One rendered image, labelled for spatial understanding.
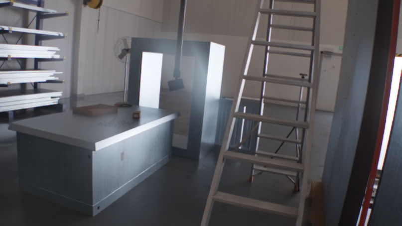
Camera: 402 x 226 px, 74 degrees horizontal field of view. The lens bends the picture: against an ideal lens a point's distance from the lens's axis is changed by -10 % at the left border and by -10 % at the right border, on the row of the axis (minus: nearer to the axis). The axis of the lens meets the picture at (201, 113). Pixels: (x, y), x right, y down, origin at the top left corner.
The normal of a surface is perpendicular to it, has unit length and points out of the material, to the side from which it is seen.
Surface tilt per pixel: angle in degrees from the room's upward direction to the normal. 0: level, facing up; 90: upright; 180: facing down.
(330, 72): 90
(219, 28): 90
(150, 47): 90
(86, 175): 90
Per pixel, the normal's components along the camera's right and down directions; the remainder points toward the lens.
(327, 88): -0.35, 0.13
